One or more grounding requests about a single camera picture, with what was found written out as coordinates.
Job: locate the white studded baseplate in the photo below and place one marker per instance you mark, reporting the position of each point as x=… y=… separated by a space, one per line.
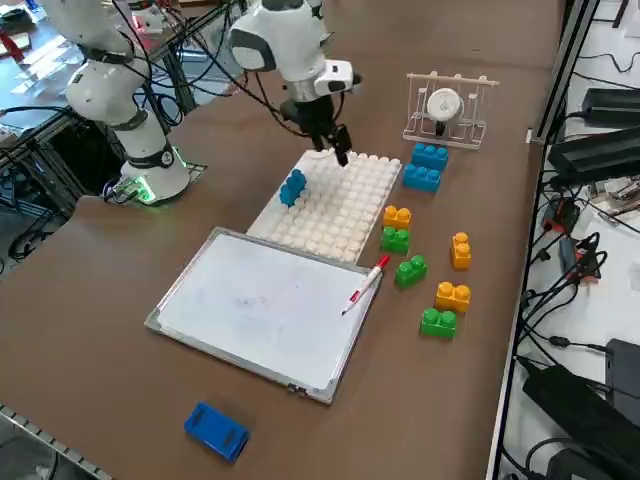
x=340 y=210

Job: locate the metal-framed whiteboard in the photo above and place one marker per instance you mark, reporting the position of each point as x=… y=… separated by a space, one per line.
x=260 y=310

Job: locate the wooden rack rod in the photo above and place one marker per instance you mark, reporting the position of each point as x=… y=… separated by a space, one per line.
x=465 y=80

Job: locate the red and black connector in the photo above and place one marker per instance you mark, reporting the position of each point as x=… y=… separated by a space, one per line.
x=590 y=260
x=562 y=212

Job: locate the yellow two-stud toy block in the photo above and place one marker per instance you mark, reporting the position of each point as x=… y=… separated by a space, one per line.
x=460 y=252
x=452 y=298
x=397 y=220

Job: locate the blue whiteboard eraser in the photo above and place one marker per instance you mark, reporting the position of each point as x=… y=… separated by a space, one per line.
x=215 y=432

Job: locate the black power adapter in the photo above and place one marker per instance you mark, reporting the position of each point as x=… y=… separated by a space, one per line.
x=595 y=152
x=625 y=370
x=615 y=105
x=565 y=395

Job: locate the blue three-stud toy block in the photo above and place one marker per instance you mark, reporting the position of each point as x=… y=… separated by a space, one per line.
x=292 y=190
x=422 y=177
x=430 y=156

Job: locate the aluminium camera post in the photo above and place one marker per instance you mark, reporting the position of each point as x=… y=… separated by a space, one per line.
x=570 y=60

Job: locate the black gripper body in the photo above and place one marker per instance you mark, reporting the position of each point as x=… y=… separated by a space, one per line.
x=312 y=117

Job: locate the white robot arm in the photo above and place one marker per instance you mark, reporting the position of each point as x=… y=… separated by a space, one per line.
x=280 y=35

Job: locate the green two-stud toy block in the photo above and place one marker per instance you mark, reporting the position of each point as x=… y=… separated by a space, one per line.
x=438 y=325
x=411 y=272
x=395 y=241

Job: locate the red and white marker pen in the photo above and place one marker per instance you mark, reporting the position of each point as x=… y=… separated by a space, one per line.
x=372 y=275

